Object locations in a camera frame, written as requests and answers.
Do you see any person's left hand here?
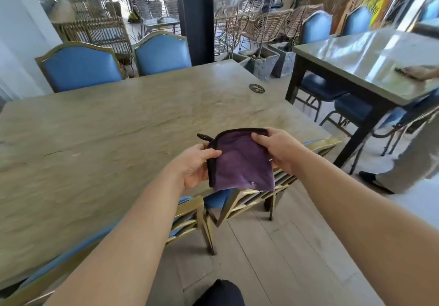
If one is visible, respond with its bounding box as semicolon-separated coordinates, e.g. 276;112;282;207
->
170;144;222;190

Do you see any person's right hand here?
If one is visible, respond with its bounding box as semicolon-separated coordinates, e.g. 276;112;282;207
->
251;128;310;176

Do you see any purple cleaning cloth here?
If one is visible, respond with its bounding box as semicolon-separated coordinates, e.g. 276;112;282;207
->
197;128;276;192

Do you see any person's right forearm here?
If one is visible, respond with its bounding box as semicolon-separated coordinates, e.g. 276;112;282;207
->
292;150;439;306

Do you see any person's left forearm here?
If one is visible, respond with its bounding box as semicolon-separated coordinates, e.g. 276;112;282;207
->
43;158;188;306

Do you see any grey stone planter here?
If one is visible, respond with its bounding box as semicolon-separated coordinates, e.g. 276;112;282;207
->
268;41;296;79
239;46;280;81

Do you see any wicker armchair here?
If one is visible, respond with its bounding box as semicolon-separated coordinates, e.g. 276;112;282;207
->
239;9;294;51
214;0;265;55
285;4;325;40

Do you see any blue chair with black legs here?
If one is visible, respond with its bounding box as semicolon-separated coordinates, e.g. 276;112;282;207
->
320;5;378;128
372;88;439;157
294;10;348;122

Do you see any grey table with black legs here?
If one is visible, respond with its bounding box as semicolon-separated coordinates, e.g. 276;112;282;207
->
285;26;439;169

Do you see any dark square pillar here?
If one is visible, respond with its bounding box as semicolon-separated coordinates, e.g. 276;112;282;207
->
174;0;215;67

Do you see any small outdoor glass table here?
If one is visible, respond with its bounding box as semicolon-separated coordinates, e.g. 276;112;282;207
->
143;17;181;35

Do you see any person's dark trouser knee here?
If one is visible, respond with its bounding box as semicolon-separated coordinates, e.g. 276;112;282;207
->
193;279;246;306

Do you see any brown cloth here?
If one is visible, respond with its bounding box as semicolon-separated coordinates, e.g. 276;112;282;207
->
394;66;426;77

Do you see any grey metal outdoor chair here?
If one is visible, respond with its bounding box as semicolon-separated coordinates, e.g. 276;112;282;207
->
131;0;164;22

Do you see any rattan bench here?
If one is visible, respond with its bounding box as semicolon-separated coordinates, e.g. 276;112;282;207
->
51;16;134;67

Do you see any blue chair with gold frame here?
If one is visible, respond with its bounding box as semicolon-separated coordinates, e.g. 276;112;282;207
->
204;138;342;228
0;195;216;306
35;41;128;93
132;31;192;76

